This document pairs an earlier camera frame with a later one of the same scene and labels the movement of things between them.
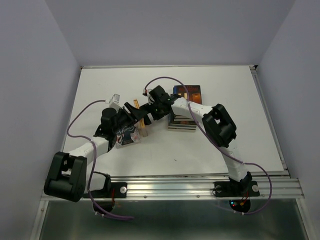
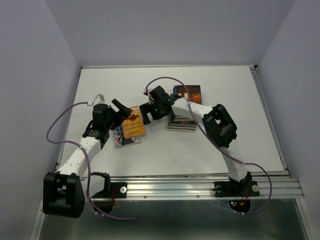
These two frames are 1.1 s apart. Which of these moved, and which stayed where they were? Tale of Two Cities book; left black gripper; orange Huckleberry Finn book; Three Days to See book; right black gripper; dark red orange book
Moved: left black gripper; orange Huckleberry Finn book
Stayed: right black gripper; Tale of Two Cities book; dark red orange book; Three Days to See book
